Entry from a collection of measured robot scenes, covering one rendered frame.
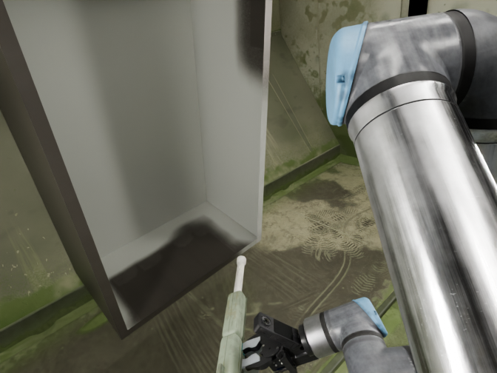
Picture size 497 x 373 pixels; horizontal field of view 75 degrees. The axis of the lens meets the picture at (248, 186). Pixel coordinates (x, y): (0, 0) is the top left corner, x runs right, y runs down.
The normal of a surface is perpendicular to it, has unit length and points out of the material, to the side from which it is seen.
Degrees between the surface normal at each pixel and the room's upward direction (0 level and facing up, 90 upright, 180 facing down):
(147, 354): 0
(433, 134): 36
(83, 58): 102
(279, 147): 57
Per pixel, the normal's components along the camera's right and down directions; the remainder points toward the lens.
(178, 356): -0.14, -0.88
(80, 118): 0.70, 0.43
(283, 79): 0.48, -0.25
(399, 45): -0.18, -0.43
